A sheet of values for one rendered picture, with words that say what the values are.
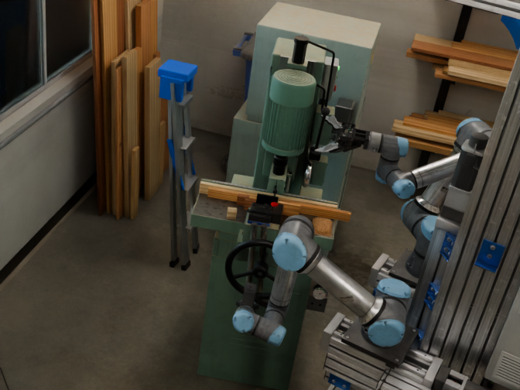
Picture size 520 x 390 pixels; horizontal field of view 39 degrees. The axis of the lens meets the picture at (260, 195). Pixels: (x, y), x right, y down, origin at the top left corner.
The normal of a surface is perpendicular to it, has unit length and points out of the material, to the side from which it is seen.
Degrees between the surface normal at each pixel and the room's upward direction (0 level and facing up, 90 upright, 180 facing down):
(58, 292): 0
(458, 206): 90
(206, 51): 90
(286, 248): 86
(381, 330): 94
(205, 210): 0
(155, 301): 0
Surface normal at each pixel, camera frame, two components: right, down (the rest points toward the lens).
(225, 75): -0.24, 0.48
